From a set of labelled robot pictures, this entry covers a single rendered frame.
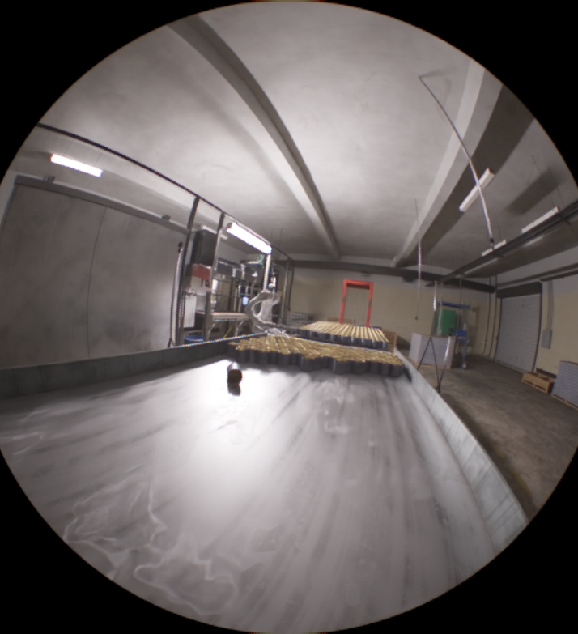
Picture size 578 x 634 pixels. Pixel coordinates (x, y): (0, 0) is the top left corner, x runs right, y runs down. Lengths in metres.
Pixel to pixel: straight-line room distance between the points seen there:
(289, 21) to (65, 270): 3.72
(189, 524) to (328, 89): 4.00
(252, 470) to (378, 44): 3.80
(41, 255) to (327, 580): 2.49
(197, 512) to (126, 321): 2.30
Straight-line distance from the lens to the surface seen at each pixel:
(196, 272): 2.86
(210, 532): 0.38
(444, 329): 10.87
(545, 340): 10.01
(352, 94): 3.76
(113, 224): 2.49
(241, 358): 1.10
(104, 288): 2.40
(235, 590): 0.35
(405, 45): 3.54
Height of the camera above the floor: 1.42
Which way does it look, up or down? 3 degrees down
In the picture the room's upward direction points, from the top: 7 degrees clockwise
